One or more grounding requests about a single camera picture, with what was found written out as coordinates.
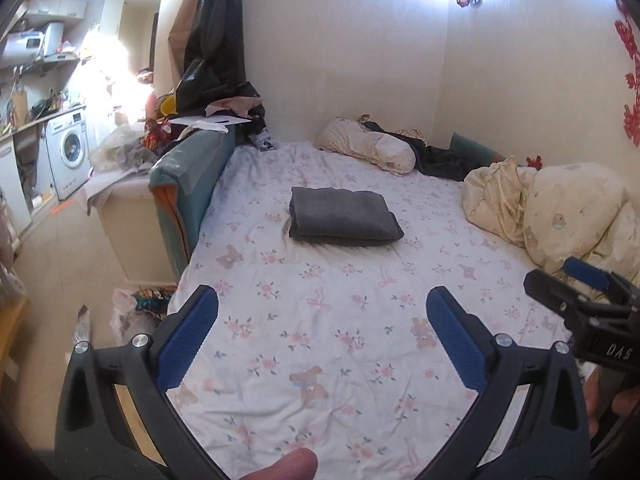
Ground right hand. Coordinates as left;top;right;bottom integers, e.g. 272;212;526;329
584;372;640;438

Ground beige cabinet beside bed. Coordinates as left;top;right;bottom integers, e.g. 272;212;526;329
91;176;176;286

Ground cream fleece pillow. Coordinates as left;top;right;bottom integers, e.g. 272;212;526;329
314;118;416;176

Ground cream yellow duvet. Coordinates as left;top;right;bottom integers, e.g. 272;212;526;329
462;157;639;284

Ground silver foil wrapper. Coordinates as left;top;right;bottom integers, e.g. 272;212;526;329
72;304;91;344

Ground red wall decoration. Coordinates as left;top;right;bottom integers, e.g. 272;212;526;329
613;0;640;149

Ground white floral bed sheet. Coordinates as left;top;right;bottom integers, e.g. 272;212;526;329
169;142;565;479

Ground plastic bag on floor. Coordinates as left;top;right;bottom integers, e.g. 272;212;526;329
111;286;176;346

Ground dark grey pants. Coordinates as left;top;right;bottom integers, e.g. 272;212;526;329
288;186;405;247

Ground teal mattress pad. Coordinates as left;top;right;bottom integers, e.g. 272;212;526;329
149;126;236;278

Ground left hand thumb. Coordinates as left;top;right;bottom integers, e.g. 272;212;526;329
242;448;318;480

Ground white washing machine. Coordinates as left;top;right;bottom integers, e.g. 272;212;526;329
44;107;91;202

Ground black plastic sheet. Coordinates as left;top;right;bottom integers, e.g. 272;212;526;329
175;0;266;122

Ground black garment on bed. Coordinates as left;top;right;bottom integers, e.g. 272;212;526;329
362;122;480;182

